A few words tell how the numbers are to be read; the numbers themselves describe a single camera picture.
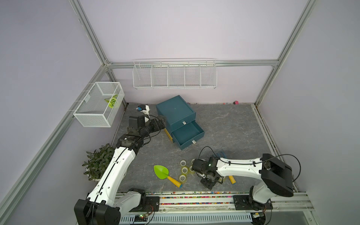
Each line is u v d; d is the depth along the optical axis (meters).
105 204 0.38
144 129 0.61
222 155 0.89
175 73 0.99
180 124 0.83
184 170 0.84
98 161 0.68
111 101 0.81
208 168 0.59
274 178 0.43
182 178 0.81
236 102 1.24
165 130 0.81
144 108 0.67
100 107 0.83
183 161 0.87
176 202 0.76
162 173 0.84
